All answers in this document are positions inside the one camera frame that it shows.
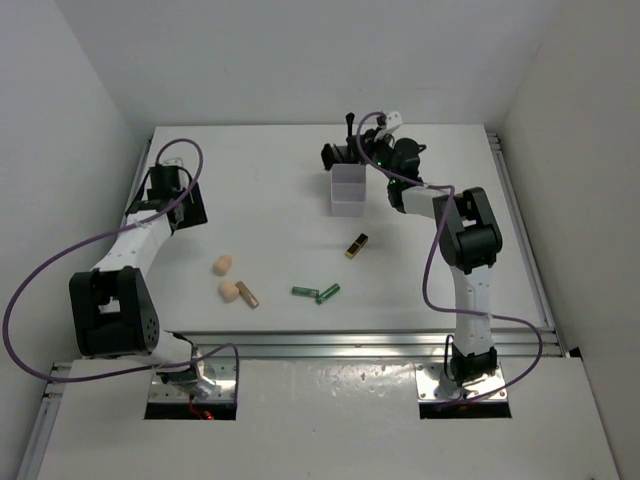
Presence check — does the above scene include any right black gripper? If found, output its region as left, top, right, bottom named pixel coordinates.
left=348, top=127, right=399, bottom=183

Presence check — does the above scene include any black angled makeup brush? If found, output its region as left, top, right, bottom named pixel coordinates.
left=345, top=112, right=359, bottom=164

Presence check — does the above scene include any black fan makeup brush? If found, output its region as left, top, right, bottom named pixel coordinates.
left=321, top=143, right=350, bottom=171

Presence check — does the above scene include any black gold lipstick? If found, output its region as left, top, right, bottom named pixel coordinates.
left=345, top=233, right=369, bottom=259

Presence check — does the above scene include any beige makeup sponge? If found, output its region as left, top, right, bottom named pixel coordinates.
left=218, top=281, right=240, bottom=303
left=212, top=255, right=233, bottom=276

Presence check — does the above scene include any rose gold lipstick tube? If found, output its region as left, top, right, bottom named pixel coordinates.
left=235, top=281, right=259, bottom=309

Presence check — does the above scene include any green lip balm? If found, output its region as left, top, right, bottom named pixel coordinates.
left=315, top=283, right=341, bottom=305
left=291, top=286, right=319, bottom=299

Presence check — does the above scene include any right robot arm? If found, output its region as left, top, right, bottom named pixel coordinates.
left=347, top=126, right=503, bottom=386

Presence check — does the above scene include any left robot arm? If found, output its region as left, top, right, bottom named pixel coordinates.
left=69, top=163, right=207, bottom=394

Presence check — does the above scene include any white three-compartment organizer box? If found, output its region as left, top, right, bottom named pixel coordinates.
left=330, top=164, right=366, bottom=217

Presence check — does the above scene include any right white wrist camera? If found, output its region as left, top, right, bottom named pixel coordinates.
left=376, top=111, right=403, bottom=136

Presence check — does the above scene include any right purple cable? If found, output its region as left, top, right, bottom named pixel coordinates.
left=357, top=110, right=544, bottom=404

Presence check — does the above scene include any aluminium front rail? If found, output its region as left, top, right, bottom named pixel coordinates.
left=185, top=328, right=564, bottom=359

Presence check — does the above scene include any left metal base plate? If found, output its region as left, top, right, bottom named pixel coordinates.
left=148, top=358, right=237, bottom=404

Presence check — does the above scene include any metal base plate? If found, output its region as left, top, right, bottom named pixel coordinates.
left=148, top=358, right=237, bottom=404
left=415, top=360, right=508, bottom=404

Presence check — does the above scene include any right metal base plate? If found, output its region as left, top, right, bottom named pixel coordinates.
left=415, top=360, right=508, bottom=404

